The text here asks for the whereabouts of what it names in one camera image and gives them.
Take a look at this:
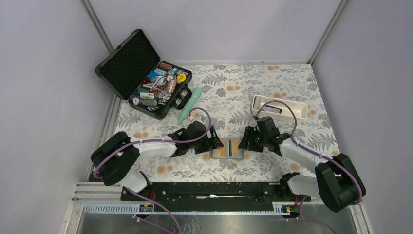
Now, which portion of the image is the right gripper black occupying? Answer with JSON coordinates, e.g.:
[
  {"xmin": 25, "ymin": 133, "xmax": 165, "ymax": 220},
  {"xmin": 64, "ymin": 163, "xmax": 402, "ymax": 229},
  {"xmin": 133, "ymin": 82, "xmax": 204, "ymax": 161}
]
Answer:
[{"xmin": 238, "ymin": 126, "xmax": 268, "ymax": 153}]

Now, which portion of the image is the taupe leather card holder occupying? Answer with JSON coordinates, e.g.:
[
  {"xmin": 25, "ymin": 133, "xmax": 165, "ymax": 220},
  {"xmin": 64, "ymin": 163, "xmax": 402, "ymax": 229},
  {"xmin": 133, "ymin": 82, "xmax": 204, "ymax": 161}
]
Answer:
[{"xmin": 210, "ymin": 139, "xmax": 244, "ymax": 160}]

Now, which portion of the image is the yellow poker chip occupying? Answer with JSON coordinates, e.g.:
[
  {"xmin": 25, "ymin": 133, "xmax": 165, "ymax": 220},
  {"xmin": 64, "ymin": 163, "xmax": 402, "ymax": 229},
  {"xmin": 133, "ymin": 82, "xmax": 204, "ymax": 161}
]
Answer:
[{"xmin": 177, "ymin": 73, "xmax": 187, "ymax": 83}]

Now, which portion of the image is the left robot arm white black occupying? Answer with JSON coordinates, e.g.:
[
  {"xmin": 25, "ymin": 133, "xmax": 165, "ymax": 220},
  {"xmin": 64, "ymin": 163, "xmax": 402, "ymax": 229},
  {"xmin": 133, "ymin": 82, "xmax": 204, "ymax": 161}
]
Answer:
[{"xmin": 90, "ymin": 120, "xmax": 224, "ymax": 200}]

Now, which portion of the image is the mint green tube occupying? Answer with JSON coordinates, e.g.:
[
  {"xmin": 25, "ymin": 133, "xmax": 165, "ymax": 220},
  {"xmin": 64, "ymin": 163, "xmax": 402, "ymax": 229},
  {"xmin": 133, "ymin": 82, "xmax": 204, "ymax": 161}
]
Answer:
[{"xmin": 177, "ymin": 87, "xmax": 203, "ymax": 125}]

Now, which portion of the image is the card in white tray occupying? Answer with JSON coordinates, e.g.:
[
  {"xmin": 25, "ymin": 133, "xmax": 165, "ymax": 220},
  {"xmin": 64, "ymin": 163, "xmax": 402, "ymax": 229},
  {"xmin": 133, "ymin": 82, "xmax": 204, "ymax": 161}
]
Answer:
[{"xmin": 265, "ymin": 106, "xmax": 282, "ymax": 114}]

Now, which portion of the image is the white rectangular tray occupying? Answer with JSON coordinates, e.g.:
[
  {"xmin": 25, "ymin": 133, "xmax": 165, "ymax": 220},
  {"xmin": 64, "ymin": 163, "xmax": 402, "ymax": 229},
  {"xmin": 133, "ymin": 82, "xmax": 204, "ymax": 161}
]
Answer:
[{"xmin": 251, "ymin": 95, "xmax": 308, "ymax": 123}]

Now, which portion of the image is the playing card deck box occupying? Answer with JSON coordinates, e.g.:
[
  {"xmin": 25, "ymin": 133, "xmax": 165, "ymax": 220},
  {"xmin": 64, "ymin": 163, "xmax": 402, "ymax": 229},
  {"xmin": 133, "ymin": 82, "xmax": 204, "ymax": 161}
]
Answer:
[{"xmin": 139, "ymin": 92, "xmax": 155, "ymax": 99}]

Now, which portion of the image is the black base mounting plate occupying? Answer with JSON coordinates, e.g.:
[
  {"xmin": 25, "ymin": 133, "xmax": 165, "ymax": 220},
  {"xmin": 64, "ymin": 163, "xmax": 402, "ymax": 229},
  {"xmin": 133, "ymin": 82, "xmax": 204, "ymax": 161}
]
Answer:
[{"xmin": 139, "ymin": 182, "xmax": 304, "ymax": 214}]

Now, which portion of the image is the gold card black stripe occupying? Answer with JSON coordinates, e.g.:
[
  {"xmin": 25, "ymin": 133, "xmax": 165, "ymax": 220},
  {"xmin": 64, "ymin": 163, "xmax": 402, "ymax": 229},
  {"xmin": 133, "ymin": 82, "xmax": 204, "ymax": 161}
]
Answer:
[{"xmin": 227, "ymin": 139, "xmax": 242, "ymax": 159}]

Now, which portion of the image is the floral patterned table mat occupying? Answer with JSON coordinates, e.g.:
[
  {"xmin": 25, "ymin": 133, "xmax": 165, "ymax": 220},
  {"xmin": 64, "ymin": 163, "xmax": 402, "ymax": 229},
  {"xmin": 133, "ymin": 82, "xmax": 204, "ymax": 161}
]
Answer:
[{"xmin": 132, "ymin": 64, "xmax": 339, "ymax": 182}]

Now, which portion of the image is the black poker chip case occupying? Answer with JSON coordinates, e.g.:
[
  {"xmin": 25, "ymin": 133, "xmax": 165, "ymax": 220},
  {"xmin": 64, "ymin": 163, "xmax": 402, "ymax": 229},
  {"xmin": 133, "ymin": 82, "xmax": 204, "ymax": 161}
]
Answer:
[{"xmin": 95, "ymin": 29, "xmax": 193, "ymax": 119}]

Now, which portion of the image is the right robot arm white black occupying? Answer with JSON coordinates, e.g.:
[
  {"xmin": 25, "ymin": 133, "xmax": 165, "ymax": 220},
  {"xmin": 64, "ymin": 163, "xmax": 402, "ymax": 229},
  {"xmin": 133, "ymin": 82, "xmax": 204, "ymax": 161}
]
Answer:
[{"xmin": 238, "ymin": 117, "xmax": 367, "ymax": 212}]

